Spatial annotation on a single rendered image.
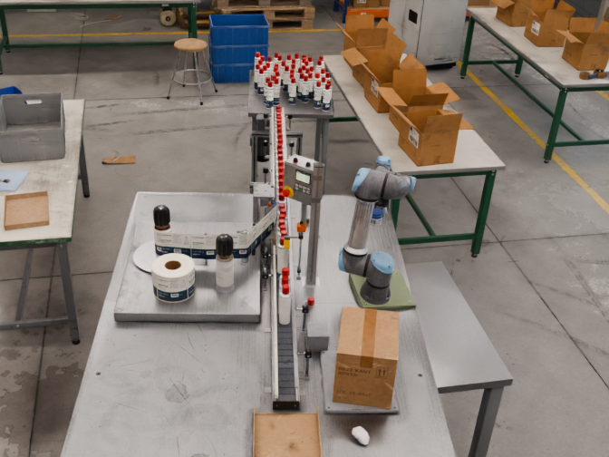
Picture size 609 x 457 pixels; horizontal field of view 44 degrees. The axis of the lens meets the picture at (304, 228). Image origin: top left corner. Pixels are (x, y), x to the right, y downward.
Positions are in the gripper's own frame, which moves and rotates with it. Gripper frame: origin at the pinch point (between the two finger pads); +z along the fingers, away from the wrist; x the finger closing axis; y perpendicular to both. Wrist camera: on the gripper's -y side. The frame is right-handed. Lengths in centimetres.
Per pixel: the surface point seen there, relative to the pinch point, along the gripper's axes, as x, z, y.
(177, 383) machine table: -113, 17, 94
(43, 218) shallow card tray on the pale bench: -178, 20, -51
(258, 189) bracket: -63, -14, -9
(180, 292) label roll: -108, 7, 46
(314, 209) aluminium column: -43, -27, 34
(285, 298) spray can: -62, -3, 70
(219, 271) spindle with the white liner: -89, 0, 41
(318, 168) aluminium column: -42, -49, 34
